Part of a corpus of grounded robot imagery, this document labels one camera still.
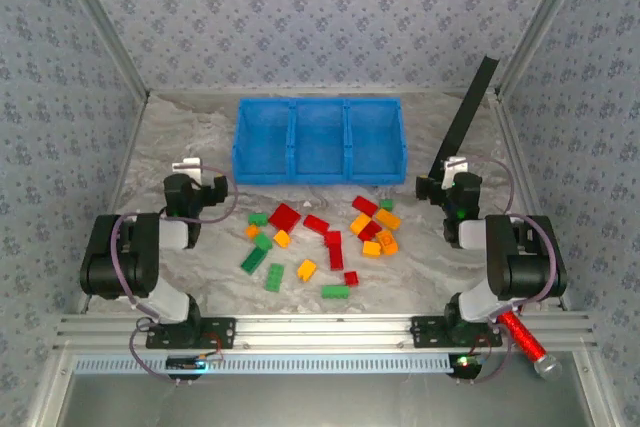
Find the long yellow lego brick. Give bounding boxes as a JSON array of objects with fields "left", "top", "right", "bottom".
[{"left": 374, "top": 208, "right": 403, "bottom": 231}]

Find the orange printed lego brick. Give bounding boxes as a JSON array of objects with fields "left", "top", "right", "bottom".
[{"left": 375, "top": 229, "right": 400, "bottom": 256}]

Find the large red lego brick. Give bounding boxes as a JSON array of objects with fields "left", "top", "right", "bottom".
[{"left": 268, "top": 203, "right": 303, "bottom": 236}]

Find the black flat bar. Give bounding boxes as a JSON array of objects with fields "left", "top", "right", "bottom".
[{"left": 429, "top": 54, "right": 501, "bottom": 178}]

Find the blue plastic bin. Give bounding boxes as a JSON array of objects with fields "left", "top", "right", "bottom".
[
  {"left": 231, "top": 98, "right": 296, "bottom": 186},
  {"left": 288, "top": 99, "right": 351, "bottom": 184},
  {"left": 343, "top": 96, "right": 407, "bottom": 186}
]

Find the red glitter toy microphone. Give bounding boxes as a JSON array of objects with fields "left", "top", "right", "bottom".
[{"left": 494, "top": 310, "right": 564, "bottom": 381}]

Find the small electronics board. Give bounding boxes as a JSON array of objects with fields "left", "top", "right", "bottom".
[
  {"left": 166, "top": 354, "right": 224, "bottom": 374},
  {"left": 449, "top": 352, "right": 484, "bottom": 378}
]

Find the grey metal panel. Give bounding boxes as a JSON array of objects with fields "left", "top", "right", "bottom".
[{"left": 54, "top": 371, "right": 596, "bottom": 427}]

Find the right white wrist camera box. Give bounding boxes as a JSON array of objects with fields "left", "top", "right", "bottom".
[{"left": 443, "top": 156, "right": 470, "bottom": 183}]

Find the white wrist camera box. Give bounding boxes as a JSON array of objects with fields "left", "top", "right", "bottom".
[
  {"left": 443, "top": 156, "right": 470, "bottom": 183},
  {"left": 171, "top": 157, "right": 204, "bottom": 186}
]

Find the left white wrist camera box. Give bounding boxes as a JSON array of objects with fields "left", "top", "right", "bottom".
[{"left": 171, "top": 157, "right": 204, "bottom": 186}]

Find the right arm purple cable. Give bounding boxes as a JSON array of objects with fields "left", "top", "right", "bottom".
[{"left": 457, "top": 156, "right": 556, "bottom": 386}]

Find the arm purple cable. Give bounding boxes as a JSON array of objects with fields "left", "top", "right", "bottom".
[
  {"left": 112, "top": 164, "right": 240, "bottom": 386},
  {"left": 457, "top": 156, "right": 556, "bottom": 386}
]

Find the aluminium side rail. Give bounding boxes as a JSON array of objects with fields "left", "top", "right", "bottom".
[
  {"left": 77, "top": 90, "right": 151, "bottom": 316},
  {"left": 492, "top": 89, "right": 574, "bottom": 311}
]

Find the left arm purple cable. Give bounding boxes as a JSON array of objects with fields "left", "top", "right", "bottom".
[{"left": 112, "top": 164, "right": 240, "bottom": 386}]

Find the aluminium frame post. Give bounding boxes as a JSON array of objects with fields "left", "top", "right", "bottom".
[
  {"left": 48, "top": 0, "right": 151, "bottom": 98},
  {"left": 497, "top": 0, "right": 599, "bottom": 98}
]

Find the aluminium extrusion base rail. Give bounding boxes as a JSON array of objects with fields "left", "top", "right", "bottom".
[{"left": 53, "top": 313, "right": 600, "bottom": 352}]

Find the light blue slotted cable duct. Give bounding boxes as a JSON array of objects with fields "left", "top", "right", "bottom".
[{"left": 73, "top": 352, "right": 454, "bottom": 376}]

